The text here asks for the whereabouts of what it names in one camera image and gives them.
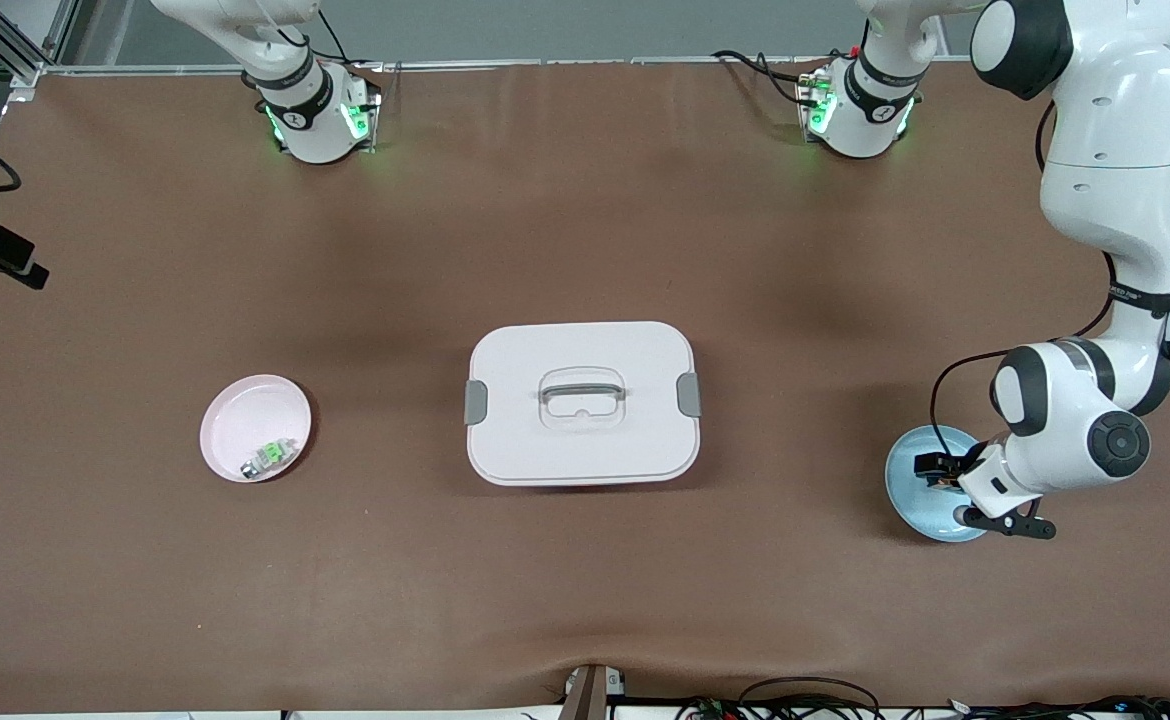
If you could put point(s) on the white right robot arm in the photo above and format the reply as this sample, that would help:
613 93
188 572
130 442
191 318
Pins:
310 120

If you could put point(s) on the silver table edge rail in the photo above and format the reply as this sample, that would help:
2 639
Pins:
595 62

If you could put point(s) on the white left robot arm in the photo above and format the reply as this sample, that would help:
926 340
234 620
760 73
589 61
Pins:
1115 120

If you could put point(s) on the light blue round plate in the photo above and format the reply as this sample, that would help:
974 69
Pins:
910 500

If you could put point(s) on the orange and black switch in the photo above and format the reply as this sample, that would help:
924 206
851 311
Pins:
942 483

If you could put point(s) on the green and white switch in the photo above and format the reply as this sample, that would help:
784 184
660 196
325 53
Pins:
267 457

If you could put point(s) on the white lidded box grey latches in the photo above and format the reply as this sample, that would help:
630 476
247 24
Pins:
585 450

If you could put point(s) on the brown post with white clip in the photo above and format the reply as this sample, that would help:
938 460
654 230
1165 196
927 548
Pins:
585 695

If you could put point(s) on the pale pink round plate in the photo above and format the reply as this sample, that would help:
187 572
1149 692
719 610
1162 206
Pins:
245 420

